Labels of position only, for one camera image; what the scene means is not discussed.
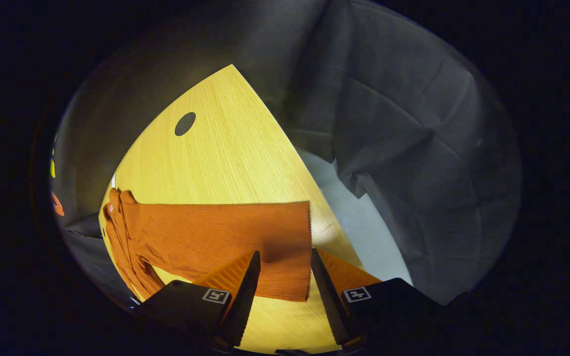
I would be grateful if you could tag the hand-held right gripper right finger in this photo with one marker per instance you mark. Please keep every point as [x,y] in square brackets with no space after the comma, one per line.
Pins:
[332,301]

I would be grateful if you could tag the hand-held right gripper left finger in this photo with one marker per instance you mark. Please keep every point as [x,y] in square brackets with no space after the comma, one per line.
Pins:
[243,301]

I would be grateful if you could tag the orange ribbed knit shirt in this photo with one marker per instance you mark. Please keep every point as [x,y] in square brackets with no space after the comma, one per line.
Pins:
[215,237]

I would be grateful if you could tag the black backdrop cloth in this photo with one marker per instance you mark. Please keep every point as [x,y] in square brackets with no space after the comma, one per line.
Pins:
[413,148]

